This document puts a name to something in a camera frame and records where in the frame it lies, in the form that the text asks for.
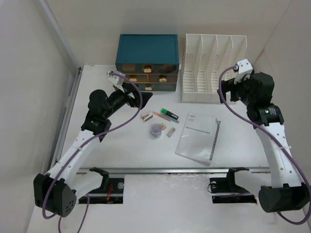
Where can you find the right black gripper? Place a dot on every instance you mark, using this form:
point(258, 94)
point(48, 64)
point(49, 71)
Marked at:
point(228, 85)

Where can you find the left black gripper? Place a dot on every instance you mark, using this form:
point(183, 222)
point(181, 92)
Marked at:
point(128, 89)

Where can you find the pink mini stapler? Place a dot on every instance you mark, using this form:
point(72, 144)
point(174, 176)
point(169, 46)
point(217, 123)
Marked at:
point(147, 116)

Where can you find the teal drawer organizer box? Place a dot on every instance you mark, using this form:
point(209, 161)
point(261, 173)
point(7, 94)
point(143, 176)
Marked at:
point(149, 60)

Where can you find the white spiral manual booklet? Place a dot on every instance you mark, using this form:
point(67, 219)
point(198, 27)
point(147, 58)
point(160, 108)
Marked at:
point(199, 138)

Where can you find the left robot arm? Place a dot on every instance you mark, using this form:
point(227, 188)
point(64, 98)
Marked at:
point(58, 190)

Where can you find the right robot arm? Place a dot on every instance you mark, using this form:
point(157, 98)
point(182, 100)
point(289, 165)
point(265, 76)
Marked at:
point(289, 189)

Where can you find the green black highlighter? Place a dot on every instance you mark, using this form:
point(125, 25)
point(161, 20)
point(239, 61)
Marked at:
point(170, 114)

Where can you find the orange pen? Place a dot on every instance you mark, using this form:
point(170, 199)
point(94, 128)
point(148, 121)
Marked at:
point(161, 116)

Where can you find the blue pen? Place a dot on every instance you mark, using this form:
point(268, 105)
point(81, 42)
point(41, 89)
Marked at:
point(172, 119)

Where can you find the silver staple box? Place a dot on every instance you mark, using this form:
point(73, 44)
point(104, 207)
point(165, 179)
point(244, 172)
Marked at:
point(171, 132)

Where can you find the white file rack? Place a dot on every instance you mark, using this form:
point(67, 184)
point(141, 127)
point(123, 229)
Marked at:
point(205, 57)

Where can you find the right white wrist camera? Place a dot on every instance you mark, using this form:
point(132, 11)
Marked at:
point(242, 68)

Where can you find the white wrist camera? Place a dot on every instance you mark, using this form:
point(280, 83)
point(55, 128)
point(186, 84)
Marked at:
point(242, 68)
point(116, 78)

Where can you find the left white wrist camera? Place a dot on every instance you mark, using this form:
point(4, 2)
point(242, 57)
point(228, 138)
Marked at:
point(116, 78)

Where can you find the aluminium table rail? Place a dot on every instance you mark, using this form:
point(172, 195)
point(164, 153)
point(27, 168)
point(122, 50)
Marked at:
point(172, 171)

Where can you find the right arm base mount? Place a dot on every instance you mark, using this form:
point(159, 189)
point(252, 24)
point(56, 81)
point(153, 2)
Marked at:
point(225, 191)

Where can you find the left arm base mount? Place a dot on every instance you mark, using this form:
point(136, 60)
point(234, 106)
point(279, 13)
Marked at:
point(110, 191)

